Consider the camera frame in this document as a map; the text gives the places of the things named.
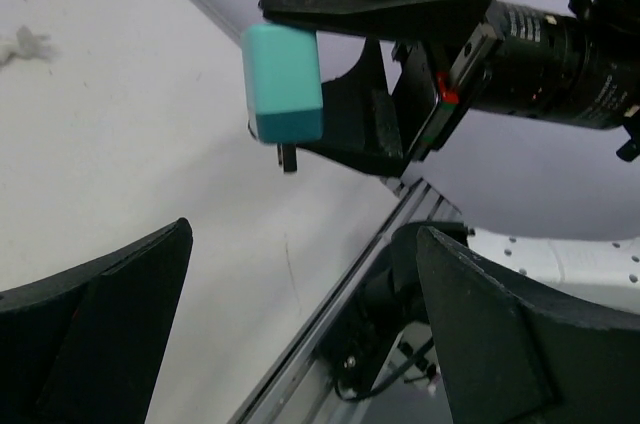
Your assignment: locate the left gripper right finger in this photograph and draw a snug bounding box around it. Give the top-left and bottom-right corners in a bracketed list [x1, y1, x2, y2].
[416, 226, 639, 423]

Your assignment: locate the aluminium front rail frame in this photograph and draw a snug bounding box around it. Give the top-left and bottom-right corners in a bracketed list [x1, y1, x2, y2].
[229, 179, 462, 423]

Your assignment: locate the teal usb charger plug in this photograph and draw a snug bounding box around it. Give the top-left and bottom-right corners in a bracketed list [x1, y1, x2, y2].
[241, 23, 324, 174]

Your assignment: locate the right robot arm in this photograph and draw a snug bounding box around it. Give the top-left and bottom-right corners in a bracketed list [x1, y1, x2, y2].
[242, 0, 639, 180]

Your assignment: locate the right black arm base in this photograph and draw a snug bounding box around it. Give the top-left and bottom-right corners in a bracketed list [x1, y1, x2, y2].
[318, 221, 475, 403]

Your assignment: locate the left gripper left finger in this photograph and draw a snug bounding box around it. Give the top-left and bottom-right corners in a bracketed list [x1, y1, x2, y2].
[1, 218, 193, 423]

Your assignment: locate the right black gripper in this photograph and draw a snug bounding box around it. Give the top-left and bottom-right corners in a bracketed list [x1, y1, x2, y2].
[259, 0, 502, 177]

